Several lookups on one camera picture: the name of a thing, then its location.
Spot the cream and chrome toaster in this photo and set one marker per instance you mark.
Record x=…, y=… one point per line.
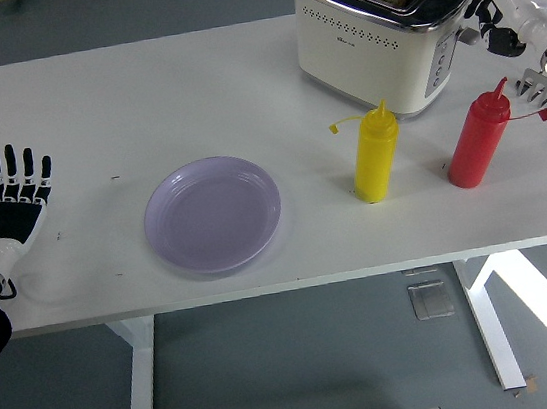
x=361, y=67

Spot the purple round plate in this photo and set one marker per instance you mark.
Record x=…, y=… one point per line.
x=212, y=215

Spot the white table leg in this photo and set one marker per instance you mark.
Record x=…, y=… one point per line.
x=141, y=383
x=491, y=327

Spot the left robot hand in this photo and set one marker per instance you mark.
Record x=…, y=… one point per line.
x=9, y=224

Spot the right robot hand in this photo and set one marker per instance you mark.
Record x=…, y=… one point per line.
x=519, y=5

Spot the metal floor outlet cover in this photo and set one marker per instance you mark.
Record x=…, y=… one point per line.
x=430, y=301

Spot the brown floor tape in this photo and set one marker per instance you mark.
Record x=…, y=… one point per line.
x=529, y=382

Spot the yellow squeeze bottle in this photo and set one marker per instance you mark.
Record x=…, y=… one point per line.
x=374, y=161

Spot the red squeeze bottle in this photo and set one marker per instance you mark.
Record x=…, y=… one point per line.
x=473, y=148

